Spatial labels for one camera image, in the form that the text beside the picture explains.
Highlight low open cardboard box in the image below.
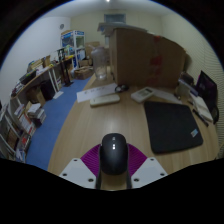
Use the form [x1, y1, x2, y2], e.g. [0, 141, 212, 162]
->
[73, 65, 94, 80]

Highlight stacked brown cardboard boxes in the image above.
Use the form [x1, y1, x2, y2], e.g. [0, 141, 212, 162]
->
[84, 41, 101, 68]

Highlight black coiled cable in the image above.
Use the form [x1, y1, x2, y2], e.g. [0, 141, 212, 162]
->
[114, 83, 130, 94]

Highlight white remote control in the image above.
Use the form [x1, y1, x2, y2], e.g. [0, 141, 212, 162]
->
[130, 86, 156, 103]

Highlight white paper sheet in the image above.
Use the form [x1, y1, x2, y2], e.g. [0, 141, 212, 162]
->
[153, 88, 183, 105]
[76, 82, 118, 103]

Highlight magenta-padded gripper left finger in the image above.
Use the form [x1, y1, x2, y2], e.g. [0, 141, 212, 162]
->
[59, 144, 103, 190]

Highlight blue white display cabinet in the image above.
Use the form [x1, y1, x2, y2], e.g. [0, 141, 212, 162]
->
[60, 29, 86, 69]

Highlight black floor stand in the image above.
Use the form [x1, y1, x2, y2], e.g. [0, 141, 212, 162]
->
[57, 47, 74, 88]

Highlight black computer mouse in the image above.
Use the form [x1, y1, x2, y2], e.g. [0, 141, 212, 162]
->
[99, 132, 130, 176]

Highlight flat white plastic device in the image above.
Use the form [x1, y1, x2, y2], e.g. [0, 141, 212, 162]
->
[89, 93, 121, 108]

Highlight black mouse pad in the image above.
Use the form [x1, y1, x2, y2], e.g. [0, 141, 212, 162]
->
[143, 100, 204, 155]

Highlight frosted glass door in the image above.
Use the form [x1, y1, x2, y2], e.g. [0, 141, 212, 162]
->
[103, 13, 127, 24]

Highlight large brown cardboard box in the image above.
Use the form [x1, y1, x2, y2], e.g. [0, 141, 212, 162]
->
[109, 27, 187, 89]

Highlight black marker pen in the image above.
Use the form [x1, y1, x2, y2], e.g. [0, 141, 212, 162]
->
[192, 108, 210, 128]

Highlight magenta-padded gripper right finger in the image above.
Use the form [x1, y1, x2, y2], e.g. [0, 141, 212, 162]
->
[125, 144, 168, 190]

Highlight black computer monitor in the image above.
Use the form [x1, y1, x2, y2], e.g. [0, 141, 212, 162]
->
[195, 70, 220, 124]

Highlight clear plastic container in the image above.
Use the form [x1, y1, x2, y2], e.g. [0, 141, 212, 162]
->
[175, 82, 191, 100]

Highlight white shelf unit with books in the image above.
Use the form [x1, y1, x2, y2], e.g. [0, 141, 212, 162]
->
[0, 101, 38, 163]

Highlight clear plastic water jug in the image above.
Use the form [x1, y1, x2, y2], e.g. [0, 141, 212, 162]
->
[90, 45, 108, 80]

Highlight stack of books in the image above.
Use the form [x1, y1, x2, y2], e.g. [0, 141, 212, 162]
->
[26, 102, 47, 128]

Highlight cluttered wooden side desk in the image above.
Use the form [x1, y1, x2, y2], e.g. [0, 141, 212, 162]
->
[11, 53, 76, 105]

